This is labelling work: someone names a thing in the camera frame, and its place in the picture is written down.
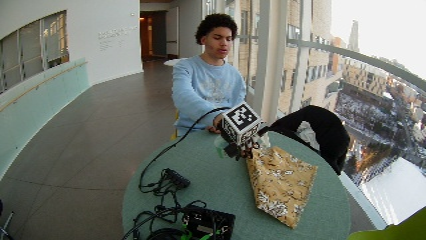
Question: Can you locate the clear plastic cup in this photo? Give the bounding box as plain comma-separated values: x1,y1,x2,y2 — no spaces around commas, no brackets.
213,134,231,159

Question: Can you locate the white marker cube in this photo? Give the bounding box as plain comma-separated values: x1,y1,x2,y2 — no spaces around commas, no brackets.
220,102,264,147

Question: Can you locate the yellow floral cloth bag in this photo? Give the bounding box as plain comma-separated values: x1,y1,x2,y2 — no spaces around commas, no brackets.
245,145,320,230

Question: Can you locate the yellow chair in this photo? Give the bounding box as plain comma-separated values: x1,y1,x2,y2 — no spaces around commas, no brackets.
170,109,182,141

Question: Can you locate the black jacket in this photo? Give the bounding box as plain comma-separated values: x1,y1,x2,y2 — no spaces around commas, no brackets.
265,104,352,176

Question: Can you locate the the person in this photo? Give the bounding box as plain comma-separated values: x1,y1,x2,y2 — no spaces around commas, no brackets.
171,13,248,136

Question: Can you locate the black electronics box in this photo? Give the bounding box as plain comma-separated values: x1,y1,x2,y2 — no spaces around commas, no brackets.
180,205,237,240

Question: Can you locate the white window column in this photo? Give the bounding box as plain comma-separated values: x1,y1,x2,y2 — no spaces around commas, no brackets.
252,0,291,124

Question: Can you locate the white round table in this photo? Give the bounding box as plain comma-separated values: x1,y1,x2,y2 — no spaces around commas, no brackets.
163,57,188,68

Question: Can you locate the white door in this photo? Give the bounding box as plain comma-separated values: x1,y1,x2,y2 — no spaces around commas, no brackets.
164,6,182,58

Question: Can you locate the yellow-green chair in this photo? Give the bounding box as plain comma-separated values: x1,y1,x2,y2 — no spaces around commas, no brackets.
345,206,426,240

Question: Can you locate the wooden handrail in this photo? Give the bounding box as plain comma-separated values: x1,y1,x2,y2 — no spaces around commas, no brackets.
0,60,90,113

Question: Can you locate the grey tripod leg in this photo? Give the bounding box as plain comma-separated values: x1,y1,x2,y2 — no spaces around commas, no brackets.
0,199,16,240

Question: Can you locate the long black cable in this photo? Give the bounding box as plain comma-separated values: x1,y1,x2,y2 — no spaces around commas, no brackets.
138,106,232,194

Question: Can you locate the black cable hub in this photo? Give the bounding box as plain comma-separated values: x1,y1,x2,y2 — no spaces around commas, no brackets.
162,168,192,190

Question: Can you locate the tangle of black cables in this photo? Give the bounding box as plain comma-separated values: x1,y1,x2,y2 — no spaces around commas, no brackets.
122,189,208,240

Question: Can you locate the green cable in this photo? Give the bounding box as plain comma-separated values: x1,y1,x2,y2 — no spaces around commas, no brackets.
179,226,216,240

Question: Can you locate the grey window rail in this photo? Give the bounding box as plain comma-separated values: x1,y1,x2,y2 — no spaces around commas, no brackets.
285,38,426,93

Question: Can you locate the interior wall window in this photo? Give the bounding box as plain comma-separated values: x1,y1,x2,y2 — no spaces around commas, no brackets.
0,9,71,94

